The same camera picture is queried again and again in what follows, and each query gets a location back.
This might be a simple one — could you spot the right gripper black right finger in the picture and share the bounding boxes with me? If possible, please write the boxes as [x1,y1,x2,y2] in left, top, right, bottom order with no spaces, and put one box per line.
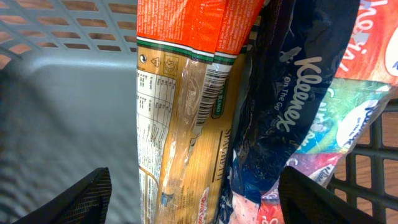
[278,166,381,224]

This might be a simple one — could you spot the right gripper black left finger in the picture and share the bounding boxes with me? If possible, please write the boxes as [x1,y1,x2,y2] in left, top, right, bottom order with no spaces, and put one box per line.
[14,167,112,224]

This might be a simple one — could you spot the spaghetti packet orange and tan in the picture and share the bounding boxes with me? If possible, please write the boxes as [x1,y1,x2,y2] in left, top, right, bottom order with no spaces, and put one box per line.
[136,0,264,223]

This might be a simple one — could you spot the Kleenex tissue multipack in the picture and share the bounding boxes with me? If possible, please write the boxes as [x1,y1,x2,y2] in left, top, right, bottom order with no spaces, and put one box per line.
[215,0,397,223]

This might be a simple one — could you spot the grey plastic basket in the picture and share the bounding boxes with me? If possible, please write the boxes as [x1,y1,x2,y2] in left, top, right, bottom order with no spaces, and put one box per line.
[1,1,397,223]

